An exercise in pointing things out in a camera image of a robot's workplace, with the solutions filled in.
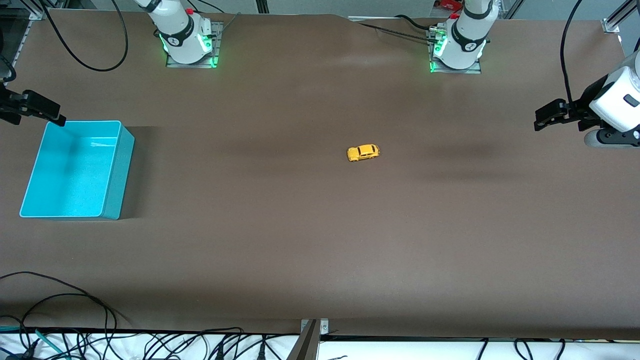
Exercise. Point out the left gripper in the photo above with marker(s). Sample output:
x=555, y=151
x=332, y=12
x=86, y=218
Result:
x=583, y=102

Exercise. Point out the yellow beetle toy car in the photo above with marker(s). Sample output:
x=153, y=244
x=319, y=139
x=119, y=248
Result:
x=367, y=151

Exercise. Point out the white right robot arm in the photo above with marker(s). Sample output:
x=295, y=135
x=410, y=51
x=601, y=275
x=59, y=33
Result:
x=180, y=40

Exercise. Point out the turquoise plastic bin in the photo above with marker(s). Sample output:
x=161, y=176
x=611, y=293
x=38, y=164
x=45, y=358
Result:
x=75, y=175

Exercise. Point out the red object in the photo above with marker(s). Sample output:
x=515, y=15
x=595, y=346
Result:
x=450, y=5

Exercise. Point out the brown table mat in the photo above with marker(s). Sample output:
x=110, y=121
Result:
x=300, y=240

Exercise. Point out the grey metal beam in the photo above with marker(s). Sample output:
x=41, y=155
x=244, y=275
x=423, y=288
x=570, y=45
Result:
x=306, y=347

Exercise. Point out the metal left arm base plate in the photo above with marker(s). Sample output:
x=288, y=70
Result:
x=455, y=71

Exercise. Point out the aluminium frame profile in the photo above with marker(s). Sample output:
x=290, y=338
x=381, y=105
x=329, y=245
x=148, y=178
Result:
x=617, y=17
x=512, y=7

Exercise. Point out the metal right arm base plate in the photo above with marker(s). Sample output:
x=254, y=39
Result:
x=218, y=35

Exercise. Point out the black frame profile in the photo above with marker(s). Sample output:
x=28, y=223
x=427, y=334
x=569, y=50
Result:
x=262, y=6

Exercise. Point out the metal corner bracket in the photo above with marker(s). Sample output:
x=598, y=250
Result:
x=324, y=327

